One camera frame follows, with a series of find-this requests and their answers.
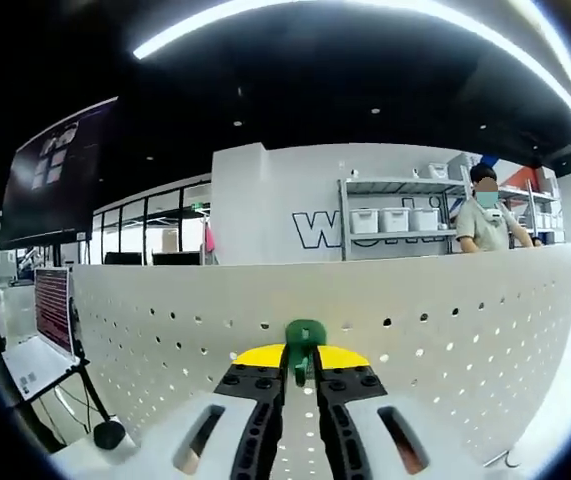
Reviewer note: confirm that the pink cloth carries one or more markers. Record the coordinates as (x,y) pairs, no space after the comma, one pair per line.
(209,240)

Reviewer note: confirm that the black laptop stand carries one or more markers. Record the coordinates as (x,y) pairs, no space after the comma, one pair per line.
(92,390)

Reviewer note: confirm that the green hook assembly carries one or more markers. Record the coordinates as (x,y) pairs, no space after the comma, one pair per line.
(305,332)

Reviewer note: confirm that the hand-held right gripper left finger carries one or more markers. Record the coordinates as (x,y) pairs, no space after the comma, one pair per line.
(260,410)

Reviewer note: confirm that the white storage box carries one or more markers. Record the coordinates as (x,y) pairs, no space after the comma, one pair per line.
(394,220)
(365,221)
(425,220)

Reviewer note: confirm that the black desktop monitor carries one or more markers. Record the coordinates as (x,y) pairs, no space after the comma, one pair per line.
(124,259)
(176,259)

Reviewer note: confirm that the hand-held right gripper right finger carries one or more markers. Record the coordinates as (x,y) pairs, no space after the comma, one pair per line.
(345,415)

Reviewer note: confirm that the white perforated mounting plate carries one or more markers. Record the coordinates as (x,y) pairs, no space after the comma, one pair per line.
(515,280)

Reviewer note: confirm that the open laptop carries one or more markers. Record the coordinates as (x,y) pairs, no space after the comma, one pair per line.
(52,310)

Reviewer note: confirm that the large dark wall screen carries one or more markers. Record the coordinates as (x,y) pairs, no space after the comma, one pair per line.
(60,175)

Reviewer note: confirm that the grey metal shelf rack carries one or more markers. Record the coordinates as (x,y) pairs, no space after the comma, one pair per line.
(345,220)

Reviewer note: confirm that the white ceiling light strip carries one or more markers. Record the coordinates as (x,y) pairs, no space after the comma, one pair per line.
(165,42)

